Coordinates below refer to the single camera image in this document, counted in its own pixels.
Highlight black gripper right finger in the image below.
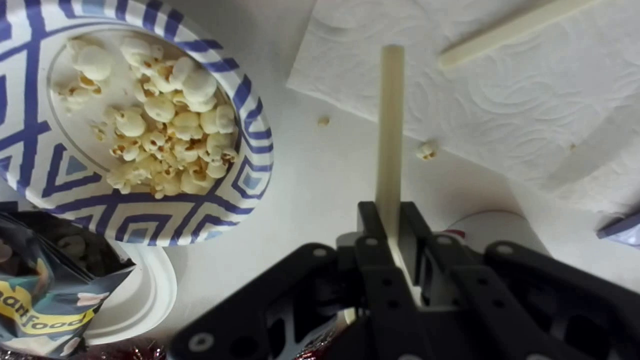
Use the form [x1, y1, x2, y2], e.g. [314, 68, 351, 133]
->
[397, 200, 640, 360]

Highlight white mug red inside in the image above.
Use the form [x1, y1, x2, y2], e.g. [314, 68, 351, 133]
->
[437, 210, 555, 257]

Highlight small dark blue wrapper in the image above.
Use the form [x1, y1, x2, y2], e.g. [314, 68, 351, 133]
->
[594, 205, 640, 247]

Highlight dark snack bag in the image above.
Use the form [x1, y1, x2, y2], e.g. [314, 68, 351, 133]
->
[0, 207, 135, 360]

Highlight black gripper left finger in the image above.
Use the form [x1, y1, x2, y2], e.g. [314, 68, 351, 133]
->
[168, 200, 427, 360]

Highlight cream plastic spoon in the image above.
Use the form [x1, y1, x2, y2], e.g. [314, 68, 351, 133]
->
[374, 44, 419, 287]

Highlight blue patterned paper bowl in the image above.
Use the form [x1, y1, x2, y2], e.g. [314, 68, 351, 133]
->
[0, 0, 276, 247]

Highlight large loose popcorn piece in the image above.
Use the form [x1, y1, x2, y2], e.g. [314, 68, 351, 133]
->
[415, 138, 437, 162]

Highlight white paper towel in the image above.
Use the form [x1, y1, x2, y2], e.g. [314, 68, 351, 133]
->
[285, 0, 640, 216]

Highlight white round plate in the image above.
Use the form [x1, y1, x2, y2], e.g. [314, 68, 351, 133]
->
[78, 241, 177, 347]

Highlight popcorn pile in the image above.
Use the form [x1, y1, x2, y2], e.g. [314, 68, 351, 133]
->
[51, 31, 242, 200]

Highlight cream plastic stick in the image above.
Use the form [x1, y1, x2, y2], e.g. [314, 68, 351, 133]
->
[436, 0, 602, 72]

